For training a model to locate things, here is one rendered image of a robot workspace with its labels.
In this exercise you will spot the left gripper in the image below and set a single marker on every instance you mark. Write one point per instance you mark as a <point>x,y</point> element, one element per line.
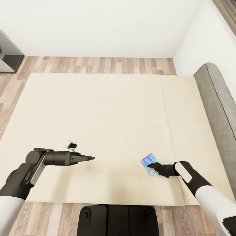
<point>67,158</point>

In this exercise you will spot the bed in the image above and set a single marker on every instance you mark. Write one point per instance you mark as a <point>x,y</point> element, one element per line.
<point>119,119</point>

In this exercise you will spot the desk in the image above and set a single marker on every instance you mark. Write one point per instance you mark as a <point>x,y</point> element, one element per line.
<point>10,55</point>

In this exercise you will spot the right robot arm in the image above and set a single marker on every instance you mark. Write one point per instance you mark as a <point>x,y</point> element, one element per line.
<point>219,209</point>

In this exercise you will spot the board game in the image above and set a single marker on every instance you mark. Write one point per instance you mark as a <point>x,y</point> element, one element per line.
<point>148,160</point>

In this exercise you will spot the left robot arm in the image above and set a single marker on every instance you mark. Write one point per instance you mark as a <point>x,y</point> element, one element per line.
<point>20,181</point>

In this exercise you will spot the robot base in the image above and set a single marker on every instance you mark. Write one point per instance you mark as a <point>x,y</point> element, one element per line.
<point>117,220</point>

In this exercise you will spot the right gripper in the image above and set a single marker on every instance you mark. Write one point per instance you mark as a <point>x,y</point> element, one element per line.
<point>161,169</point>

